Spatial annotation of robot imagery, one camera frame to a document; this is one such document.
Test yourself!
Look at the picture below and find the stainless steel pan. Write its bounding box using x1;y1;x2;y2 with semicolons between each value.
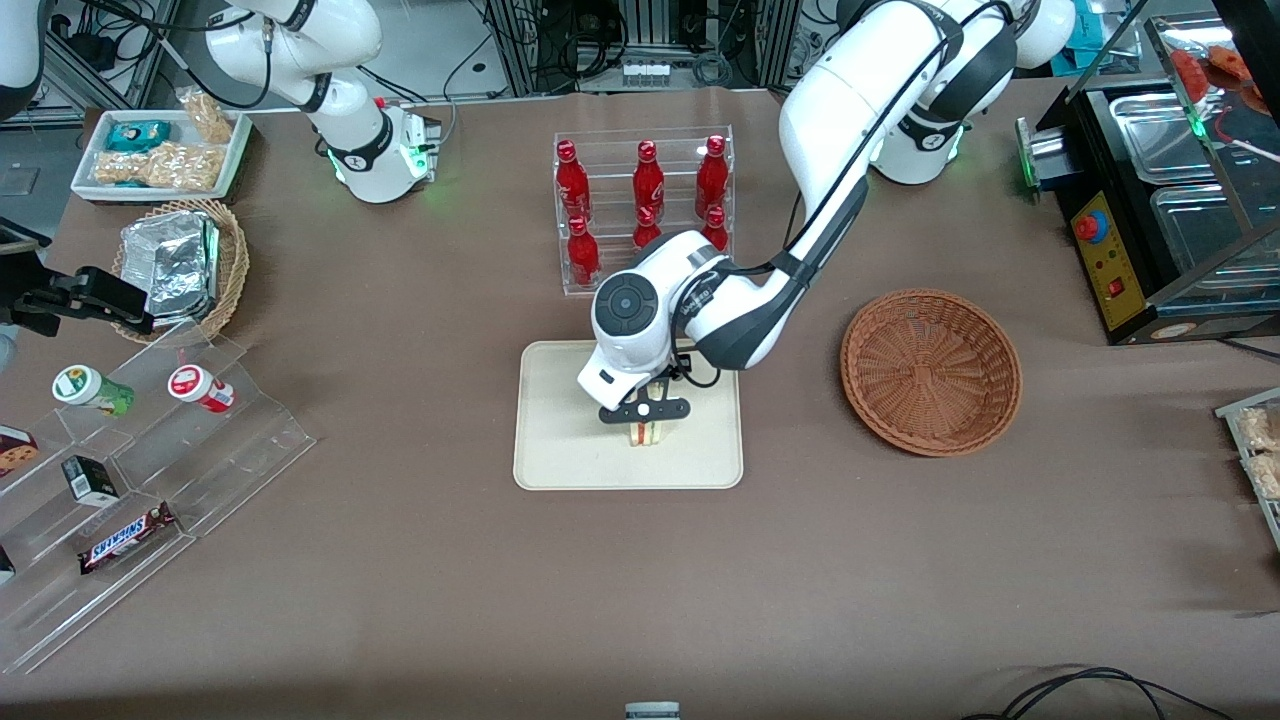
1108;90;1206;188
1148;183;1280;293

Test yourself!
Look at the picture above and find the teal snack packet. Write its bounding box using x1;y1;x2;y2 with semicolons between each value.
105;120;173;154

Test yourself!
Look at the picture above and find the black food warmer case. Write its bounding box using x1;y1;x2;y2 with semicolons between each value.
1015;0;1280;347

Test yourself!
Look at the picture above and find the brown cookie box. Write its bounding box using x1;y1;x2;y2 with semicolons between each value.
0;425;41;479

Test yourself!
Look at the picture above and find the cream plastic tray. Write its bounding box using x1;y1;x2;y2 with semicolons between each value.
513;338;745;491

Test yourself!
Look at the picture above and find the red lidded cup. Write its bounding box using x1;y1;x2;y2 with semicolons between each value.
167;364;237;415

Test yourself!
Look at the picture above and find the snickers chocolate bar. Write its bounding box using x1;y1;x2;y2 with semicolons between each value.
78;502;179;576

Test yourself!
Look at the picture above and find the round brown wicker basket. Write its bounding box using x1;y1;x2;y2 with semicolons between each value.
840;289;1023;458

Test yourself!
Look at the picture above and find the small black box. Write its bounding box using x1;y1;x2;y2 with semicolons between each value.
61;455;120;507

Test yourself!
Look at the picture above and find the black cable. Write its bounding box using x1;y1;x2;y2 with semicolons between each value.
960;666;1237;720

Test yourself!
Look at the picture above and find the small clear peanut bag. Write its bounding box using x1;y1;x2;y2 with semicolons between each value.
177;88;237;145

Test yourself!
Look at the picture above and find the brown table cover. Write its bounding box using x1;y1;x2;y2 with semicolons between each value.
0;85;1280;720

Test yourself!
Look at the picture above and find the clear acrylic bottle rack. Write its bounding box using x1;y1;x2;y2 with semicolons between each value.
553;126;735;297

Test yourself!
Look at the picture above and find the light wicker basket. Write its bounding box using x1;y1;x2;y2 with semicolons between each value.
110;198;251;346

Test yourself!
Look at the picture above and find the large clear peanut bag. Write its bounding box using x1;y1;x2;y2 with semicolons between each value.
93;142;224;192

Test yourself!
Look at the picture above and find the teal cardboard box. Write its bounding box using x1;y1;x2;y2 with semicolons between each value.
1072;0;1131;53

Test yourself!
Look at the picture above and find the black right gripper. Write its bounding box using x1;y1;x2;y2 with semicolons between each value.
12;266;157;337

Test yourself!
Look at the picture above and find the clear acrylic stepped display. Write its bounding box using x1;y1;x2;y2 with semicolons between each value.
0;320;318;677

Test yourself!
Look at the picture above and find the red orange food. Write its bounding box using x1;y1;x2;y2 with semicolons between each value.
1168;44;1253;97

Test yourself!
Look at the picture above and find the white wire snack tray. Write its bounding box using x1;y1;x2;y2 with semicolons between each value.
1215;387;1280;553

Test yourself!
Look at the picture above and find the white rectangular snack tray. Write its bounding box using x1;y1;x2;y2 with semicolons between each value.
70;108;253;204

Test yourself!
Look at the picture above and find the green lidded cup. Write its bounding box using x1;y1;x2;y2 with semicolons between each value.
52;364;136;418

